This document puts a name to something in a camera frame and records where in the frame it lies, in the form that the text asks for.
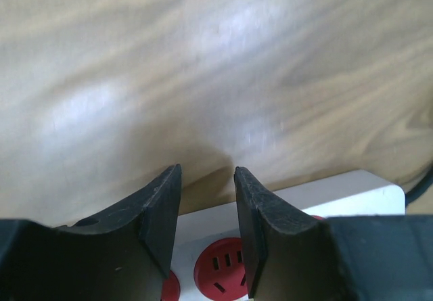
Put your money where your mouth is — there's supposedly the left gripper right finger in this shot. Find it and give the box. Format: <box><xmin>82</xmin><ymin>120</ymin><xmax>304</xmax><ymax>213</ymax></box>
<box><xmin>234</xmin><ymin>167</ymin><xmax>432</xmax><ymax>300</ymax></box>

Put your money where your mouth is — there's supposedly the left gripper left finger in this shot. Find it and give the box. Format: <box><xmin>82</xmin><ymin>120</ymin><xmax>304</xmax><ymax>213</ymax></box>
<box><xmin>1</xmin><ymin>165</ymin><xmax>182</xmax><ymax>300</ymax></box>

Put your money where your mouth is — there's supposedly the white red power strip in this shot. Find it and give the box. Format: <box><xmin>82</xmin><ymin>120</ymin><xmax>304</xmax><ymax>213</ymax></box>
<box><xmin>170</xmin><ymin>167</ymin><xmax>405</xmax><ymax>300</ymax></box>

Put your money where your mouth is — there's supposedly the black cord of white strip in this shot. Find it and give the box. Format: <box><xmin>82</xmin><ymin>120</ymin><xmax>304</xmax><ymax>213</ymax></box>
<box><xmin>404</xmin><ymin>168</ymin><xmax>433</xmax><ymax>204</ymax></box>

